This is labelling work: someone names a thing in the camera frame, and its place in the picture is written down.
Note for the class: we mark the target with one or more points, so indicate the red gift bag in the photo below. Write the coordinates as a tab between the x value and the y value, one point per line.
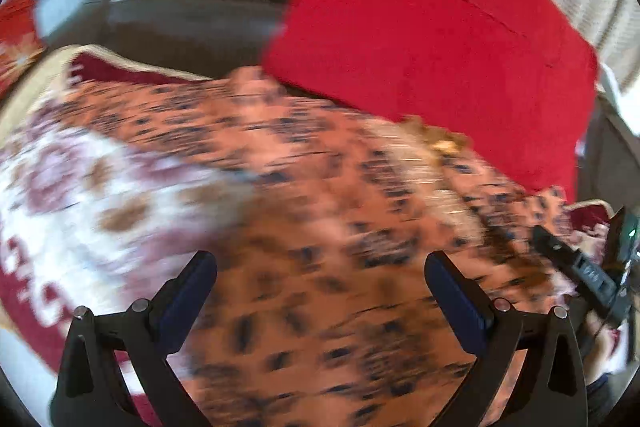
19	40

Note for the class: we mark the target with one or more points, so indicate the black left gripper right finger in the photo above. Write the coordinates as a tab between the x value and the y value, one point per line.
551	388

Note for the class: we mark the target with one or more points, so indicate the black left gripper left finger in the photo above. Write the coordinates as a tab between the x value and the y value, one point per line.
91	390

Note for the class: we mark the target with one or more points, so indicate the orange floral garment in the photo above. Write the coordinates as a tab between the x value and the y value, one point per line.
320	219

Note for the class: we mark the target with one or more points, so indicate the red pillow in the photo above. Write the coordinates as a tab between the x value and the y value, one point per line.
513	75

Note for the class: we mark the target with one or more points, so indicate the floral plush blanket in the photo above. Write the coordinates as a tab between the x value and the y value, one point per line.
65	226

